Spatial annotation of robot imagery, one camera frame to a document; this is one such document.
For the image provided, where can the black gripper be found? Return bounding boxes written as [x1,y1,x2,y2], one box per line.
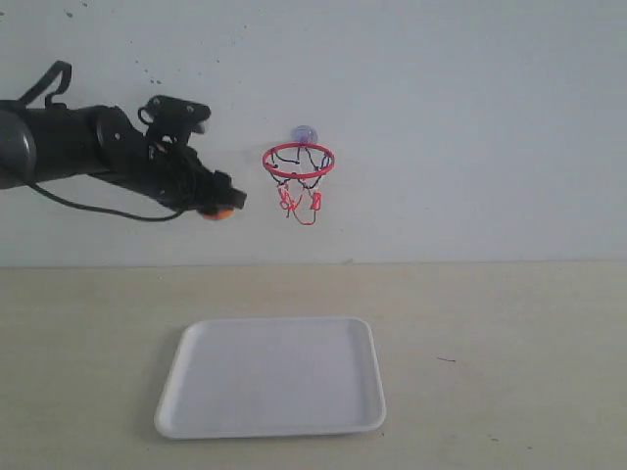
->
[110,143,247,213]

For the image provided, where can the small orange basketball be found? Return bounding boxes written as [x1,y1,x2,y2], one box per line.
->
[201,209,234,220]

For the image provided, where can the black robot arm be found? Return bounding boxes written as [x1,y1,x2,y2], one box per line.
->
[1,95,246,218]

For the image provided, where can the red mini basketball hoop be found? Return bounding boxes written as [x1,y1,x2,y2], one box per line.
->
[262,142,336,226]

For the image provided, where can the clear suction cup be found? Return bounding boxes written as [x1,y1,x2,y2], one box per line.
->
[290,125,318,145]

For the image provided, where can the white rectangular plastic tray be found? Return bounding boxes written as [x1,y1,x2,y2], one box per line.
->
[154,317,387,440]

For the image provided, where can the black cable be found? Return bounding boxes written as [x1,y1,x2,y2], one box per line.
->
[0,164,197,223]

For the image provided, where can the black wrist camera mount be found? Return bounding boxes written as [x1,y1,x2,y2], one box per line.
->
[137,95,212,147]

